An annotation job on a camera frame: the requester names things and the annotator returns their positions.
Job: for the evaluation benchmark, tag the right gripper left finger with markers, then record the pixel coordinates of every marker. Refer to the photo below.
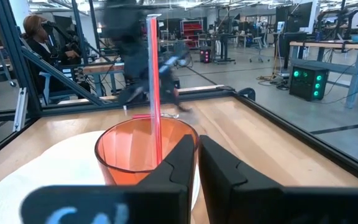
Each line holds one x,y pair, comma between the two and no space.
160,199

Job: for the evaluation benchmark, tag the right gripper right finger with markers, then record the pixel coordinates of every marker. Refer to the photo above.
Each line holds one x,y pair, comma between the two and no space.
244,199

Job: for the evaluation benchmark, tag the red plastic straw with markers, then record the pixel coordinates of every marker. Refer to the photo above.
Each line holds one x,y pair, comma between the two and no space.
155,77

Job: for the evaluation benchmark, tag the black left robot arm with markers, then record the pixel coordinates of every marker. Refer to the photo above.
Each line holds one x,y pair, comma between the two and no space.
126,25

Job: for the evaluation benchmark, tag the wooden workbench with blue legs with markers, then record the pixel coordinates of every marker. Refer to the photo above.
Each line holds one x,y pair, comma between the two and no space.
104,69

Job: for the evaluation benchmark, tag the orange translucent plastic cup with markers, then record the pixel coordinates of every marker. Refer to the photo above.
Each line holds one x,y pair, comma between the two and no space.
126,149

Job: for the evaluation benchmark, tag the red storage rack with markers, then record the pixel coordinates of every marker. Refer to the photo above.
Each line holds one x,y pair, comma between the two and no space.
193,32

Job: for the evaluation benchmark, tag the black computer with pink lights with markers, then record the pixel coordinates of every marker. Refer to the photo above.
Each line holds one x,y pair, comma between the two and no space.
205,55

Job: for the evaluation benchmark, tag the person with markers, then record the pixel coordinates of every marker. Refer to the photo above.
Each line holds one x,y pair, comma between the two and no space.
40,43

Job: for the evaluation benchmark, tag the office chair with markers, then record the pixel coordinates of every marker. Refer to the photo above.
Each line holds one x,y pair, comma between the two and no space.
258,49

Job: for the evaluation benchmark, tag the white round plate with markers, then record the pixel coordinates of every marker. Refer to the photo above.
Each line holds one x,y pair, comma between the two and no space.
42,174

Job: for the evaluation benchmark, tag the black computer with green lights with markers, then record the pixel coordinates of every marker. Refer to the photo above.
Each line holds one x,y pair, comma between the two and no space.
308,82

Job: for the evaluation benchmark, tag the black monitor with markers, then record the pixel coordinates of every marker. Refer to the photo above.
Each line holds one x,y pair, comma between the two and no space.
297,17

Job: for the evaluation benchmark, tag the wooden workbench with grey legs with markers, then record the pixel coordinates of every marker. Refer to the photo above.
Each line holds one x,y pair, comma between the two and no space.
356,62

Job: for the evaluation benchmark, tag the black aluminium table frame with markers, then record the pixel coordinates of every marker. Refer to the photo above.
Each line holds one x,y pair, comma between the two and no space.
291,127

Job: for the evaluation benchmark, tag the silver frame corner bracket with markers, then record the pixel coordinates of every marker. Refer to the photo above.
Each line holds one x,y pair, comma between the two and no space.
20,109

